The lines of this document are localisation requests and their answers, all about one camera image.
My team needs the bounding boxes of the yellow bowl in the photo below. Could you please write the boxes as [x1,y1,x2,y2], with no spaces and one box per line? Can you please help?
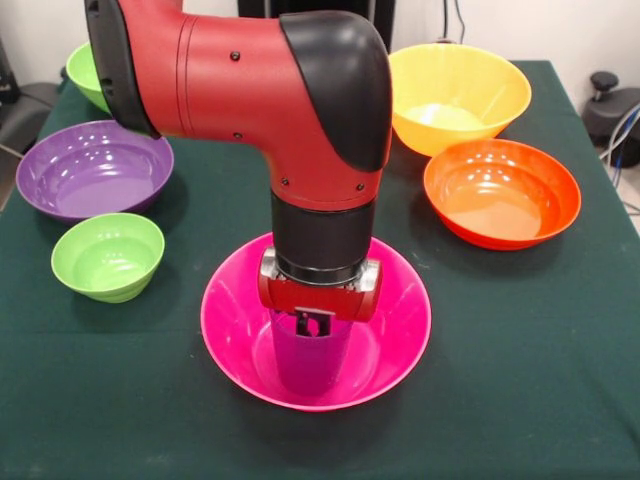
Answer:
[387,43,533,158]

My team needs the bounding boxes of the grey blue cable bundle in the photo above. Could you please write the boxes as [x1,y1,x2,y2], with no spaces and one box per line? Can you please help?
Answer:
[599,102,640,171]

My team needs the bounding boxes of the orange bowl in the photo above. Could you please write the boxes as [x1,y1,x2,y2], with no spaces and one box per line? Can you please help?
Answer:
[423,138,583,251]

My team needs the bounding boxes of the small green bowl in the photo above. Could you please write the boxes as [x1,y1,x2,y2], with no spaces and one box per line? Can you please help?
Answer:
[50,212,166,304]

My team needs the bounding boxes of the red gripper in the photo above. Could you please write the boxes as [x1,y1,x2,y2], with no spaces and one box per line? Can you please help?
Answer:
[256,247,385,339]

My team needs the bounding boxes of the thin black cable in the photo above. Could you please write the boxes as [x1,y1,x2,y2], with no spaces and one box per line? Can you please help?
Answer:
[439,0,467,45]

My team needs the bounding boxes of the dark green tablecloth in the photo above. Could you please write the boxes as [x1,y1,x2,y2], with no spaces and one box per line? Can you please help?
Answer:
[0,58,640,480]

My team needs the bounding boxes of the dark grey chair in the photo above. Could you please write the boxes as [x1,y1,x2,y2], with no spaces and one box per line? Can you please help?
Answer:
[0,34,66,156]

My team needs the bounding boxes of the purple bowl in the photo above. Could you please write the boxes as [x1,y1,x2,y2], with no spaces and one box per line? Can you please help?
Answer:
[15,119,175,224]

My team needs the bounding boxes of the large green bowl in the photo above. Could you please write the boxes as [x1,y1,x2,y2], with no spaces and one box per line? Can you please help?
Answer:
[65,42,112,115]

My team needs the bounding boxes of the purple cup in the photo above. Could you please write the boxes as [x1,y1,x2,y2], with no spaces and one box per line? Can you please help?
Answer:
[269,307,355,399]

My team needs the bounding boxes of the pink bowl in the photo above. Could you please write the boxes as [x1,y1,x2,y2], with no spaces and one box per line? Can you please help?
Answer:
[199,232,433,413]

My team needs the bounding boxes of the black round equipment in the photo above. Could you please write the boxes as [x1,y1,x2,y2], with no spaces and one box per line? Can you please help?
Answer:
[582,71,640,147]

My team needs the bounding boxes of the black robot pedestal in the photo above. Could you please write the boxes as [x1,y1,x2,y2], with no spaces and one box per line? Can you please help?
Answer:
[237,0,397,54]

